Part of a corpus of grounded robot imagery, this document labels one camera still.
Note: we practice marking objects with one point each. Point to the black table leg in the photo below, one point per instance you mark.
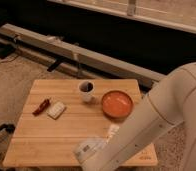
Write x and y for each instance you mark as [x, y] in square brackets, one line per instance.
[9, 128]

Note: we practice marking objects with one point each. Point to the orange bowl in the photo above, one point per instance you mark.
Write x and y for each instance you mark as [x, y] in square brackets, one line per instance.
[117, 104]

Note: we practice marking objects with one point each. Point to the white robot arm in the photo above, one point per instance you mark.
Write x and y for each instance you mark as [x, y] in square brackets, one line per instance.
[171, 102]

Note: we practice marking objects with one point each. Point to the white cup with dark liquid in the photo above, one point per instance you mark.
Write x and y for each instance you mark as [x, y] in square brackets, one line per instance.
[86, 89]

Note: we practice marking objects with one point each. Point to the wooden table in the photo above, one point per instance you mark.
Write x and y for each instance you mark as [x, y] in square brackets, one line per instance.
[42, 141]

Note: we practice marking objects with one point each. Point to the long grey metal rail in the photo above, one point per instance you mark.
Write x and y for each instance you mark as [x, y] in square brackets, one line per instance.
[90, 58]

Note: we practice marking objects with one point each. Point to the black bracket on rail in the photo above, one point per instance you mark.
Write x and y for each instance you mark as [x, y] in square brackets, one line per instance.
[54, 65]

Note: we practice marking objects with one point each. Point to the white plastic bottle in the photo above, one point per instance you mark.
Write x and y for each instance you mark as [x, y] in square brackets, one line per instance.
[112, 130]

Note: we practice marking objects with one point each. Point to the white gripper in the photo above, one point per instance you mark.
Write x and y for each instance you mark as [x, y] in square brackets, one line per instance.
[90, 148]

